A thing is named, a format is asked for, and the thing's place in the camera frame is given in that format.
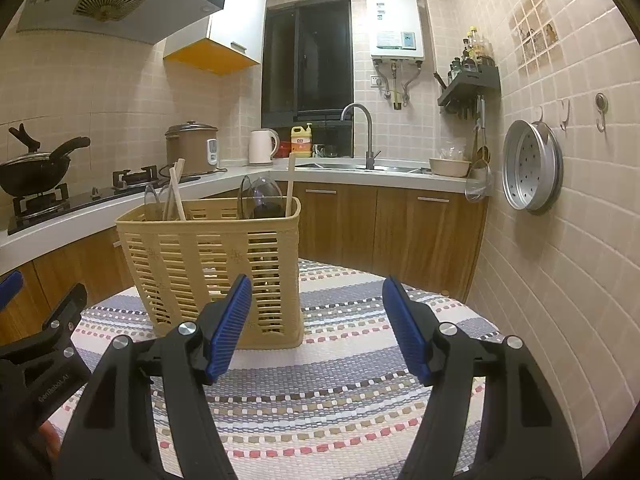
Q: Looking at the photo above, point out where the black wok with lid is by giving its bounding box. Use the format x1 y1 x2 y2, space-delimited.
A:
0 124 91 197

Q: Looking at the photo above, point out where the brown rice cooker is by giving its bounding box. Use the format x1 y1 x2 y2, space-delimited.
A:
165 120 219 176

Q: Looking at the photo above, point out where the beige bowl on counter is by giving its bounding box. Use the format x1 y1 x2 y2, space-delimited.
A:
430 158 471 178

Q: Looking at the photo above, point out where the steel sink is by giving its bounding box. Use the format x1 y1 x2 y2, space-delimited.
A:
296 162 432 174

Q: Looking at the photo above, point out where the black wall spice rack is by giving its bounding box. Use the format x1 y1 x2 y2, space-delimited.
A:
433 27 501 117

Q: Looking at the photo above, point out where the grey range hood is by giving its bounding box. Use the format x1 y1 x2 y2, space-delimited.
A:
16 0 224 44

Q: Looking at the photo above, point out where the white orange wall cabinet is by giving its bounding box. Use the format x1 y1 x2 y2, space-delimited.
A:
164 0 267 75

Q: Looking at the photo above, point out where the hanging ladle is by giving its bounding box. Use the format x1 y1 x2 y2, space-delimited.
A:
464 94 492 203

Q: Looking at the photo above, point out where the clear plastic spoon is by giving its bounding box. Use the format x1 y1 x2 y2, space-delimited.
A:
144 184 163 221

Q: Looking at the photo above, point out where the black gas stove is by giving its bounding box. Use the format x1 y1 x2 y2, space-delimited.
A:
8 165 169 235

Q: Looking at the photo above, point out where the white electric kettle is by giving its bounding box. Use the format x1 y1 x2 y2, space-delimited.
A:
248 128 280 165

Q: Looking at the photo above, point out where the metal wall hook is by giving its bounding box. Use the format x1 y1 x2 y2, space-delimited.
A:
594 92 608 133

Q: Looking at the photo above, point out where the person's left hand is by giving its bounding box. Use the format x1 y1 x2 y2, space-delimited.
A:
38 420 61 464

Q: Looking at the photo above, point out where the yellow detergent bottle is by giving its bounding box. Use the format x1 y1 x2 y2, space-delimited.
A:
291 122 312 157

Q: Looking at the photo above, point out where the wooden chopstick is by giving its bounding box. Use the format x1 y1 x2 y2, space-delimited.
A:
285 153 296 217
163 158 186 221
169 167 186 221

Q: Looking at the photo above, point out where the round metal steamer tray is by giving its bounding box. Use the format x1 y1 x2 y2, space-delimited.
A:
502 119 564 214

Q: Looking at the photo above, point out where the white water heater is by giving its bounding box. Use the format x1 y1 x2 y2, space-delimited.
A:
366 0 425 62

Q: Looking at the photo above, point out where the striped woven table mat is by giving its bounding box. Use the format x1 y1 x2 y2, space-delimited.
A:
46 258 504 480

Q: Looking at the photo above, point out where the beige plastic utensil basket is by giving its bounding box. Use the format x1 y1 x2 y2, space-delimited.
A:
116 197 304 350

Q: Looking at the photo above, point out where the dark window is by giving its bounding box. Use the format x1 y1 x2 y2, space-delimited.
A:
262 0 355 157

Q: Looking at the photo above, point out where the steel kitchen faucet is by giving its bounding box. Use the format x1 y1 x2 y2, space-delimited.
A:
340 103 382 172

